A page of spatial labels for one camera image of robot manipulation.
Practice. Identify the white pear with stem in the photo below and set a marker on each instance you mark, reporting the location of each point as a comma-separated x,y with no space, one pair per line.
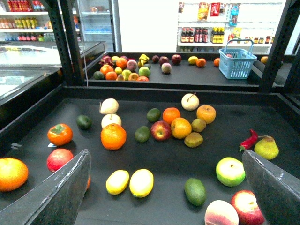
190,101

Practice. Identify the dark green avocado left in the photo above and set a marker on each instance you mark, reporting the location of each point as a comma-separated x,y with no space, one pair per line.
84,122

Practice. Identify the yellow orange apple right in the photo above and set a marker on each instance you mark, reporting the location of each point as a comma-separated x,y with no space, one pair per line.
206,113

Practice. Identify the brown kiwi lower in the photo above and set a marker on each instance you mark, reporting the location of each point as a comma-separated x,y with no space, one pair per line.
193,140

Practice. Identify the black far shelf tray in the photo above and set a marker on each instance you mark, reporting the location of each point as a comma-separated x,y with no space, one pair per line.
182,76

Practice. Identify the glass top freezer chest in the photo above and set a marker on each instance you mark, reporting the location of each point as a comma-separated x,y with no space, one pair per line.
28,71

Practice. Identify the black shelf tray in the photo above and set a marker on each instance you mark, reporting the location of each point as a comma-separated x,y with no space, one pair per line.
170,161
182,76

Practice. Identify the blue basket on far shelf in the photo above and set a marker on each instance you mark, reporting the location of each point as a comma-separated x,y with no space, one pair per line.
236,63

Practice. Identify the pink peach front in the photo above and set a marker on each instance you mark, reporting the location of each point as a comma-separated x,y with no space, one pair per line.
220,212

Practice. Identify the large orange front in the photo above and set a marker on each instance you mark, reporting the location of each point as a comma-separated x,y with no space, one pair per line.
113,136

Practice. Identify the red apple front right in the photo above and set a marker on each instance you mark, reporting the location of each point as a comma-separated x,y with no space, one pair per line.
248,211

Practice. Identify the green lime upper middle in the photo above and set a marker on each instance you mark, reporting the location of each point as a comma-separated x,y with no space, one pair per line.
153,115

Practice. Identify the red apple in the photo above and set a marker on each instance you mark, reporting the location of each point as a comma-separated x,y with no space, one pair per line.
58,158
161,130
248,211

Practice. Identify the pile of fruit far shelf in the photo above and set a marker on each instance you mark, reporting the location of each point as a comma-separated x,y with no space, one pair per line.
122,68

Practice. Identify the green apple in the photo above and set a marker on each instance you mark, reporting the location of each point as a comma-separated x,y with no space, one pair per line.
230,172

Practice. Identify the small orange centre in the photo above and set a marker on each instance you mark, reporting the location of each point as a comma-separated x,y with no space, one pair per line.
171,113

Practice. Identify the dark green avocado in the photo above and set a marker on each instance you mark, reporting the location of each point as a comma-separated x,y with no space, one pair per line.
195,191
84,122

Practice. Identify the brown kiwi upper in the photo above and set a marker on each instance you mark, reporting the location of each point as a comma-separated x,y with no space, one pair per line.
198,125

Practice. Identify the red apple left front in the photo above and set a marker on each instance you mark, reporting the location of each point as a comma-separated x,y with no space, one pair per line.
58,158

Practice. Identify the green lime lower middle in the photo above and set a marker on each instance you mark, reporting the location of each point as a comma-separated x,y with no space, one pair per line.
142,134

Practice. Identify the white pear upper left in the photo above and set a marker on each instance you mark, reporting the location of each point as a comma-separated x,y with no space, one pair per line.
108,106

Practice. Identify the white sauce bottle shelf unit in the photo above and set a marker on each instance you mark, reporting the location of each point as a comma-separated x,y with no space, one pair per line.
205,26

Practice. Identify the red chili pepper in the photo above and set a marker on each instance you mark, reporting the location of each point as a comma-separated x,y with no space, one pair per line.
248,143

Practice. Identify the red apple centre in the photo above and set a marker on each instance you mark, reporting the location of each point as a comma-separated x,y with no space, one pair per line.
161,130

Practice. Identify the brown kiwi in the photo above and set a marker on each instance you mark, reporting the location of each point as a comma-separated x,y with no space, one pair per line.
198,125
193,140

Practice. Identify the yellow orange fruit far left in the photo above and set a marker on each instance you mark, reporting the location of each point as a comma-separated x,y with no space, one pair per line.
13,174

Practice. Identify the white pear lower left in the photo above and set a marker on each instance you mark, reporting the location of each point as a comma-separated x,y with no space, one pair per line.
110,119

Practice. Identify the green lime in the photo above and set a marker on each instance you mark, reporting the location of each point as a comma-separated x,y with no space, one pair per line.
142,134
153,115

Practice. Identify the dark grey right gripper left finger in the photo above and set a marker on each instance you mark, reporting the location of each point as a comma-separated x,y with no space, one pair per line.
56,200

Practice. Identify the yellow green pear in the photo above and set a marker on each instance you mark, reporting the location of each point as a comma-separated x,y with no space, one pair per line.
266,147

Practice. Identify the black front shelf tray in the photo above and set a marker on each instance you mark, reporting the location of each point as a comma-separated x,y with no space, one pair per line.
170,161

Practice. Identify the yellow lemon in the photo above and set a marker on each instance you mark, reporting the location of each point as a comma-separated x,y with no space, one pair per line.
117,182
141,183

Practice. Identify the dark green avocado front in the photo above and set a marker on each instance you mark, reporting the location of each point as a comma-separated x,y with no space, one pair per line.
195,191

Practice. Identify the yellow orange apple centre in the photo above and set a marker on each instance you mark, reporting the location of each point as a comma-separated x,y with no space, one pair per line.
180,128

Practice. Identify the white drinks shelf unit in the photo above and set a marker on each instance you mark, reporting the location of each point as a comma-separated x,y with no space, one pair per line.
25,20

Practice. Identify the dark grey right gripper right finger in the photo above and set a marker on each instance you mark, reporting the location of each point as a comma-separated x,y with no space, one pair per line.
277,191

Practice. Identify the orange persimmon green calyx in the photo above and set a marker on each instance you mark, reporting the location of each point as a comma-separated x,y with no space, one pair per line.
60,134

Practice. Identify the yellow orange apple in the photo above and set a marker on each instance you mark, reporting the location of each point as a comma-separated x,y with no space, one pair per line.
206,113
180,128

